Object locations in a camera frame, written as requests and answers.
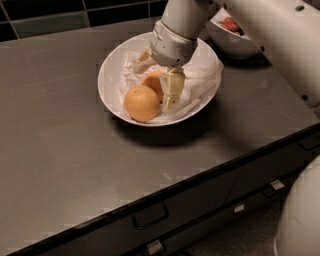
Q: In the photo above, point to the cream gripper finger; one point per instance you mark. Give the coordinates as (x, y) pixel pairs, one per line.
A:
(144, 61)
(173, 86)

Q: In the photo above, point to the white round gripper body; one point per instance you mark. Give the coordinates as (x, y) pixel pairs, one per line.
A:
(170, 47)

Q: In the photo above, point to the orange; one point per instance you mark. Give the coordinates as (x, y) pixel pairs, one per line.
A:
(152, 80)
(142, 103)

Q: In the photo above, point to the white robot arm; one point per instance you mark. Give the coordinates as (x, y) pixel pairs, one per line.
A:
(287, 33)

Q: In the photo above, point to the white paper towel in bowl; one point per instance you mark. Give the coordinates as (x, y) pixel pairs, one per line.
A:
(144, 96)

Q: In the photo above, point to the white bowl with strawberries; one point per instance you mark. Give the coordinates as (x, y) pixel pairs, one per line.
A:
(233, 45)

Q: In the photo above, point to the red strawberries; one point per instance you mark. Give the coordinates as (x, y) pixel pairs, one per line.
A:
(229, 24)

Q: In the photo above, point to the dark right upper drawer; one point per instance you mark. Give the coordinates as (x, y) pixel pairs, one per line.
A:
(266, 174)

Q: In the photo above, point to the dark drawer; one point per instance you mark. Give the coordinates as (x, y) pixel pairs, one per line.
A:
(266, 174)
(172, 243)
(149, 223)

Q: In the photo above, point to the dark left upper drawer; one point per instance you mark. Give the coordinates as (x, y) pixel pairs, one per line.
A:
(149, 223)

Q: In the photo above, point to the dark lower drawer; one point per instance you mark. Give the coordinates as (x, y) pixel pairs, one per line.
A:
(172, 243)

